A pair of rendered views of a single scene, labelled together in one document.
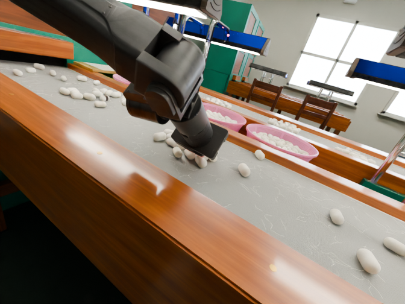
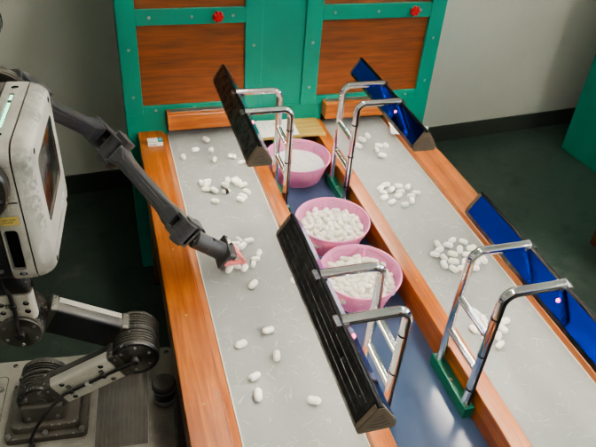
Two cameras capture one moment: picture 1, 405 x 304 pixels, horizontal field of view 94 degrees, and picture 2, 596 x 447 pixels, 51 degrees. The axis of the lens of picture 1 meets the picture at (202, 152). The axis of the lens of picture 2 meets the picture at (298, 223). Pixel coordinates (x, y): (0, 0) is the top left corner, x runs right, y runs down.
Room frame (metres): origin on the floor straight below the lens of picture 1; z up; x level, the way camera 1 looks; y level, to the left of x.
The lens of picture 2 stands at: (-0.47, -1.24, 2.07)
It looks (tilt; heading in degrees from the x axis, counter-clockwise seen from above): 37 degrees down; 48
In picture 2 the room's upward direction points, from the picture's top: 5 degrees clockwise
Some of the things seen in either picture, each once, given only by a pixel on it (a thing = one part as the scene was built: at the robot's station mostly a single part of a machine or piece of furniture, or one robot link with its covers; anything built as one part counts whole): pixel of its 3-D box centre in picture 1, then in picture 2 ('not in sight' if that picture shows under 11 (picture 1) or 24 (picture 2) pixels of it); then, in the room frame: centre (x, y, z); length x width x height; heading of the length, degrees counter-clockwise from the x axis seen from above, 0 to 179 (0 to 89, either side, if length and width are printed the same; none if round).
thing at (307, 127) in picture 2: (113, 69); (284, 129); (1.07, 0.60, 0.77); 0.33 x 0.15 x 0.01; 157
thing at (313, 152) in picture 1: (275, 148); (358, 281); (0.70, -0.26, 0.72); 0.27 x 0.27 x 0.10
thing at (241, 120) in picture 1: (213, 122); (331, 229); (0.81, -0.01, 0.72); 0.27 x 0.27 x 0.10
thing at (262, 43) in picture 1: (211, 34); (389, 99); (1.17, 0.13, 1.08); 0.62 x 0.08 x 0.07; 67
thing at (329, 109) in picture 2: not in sight; (355, 106); (1.40, 0.51, 0.83); 0.30 x 0.06 x 0.07; 157
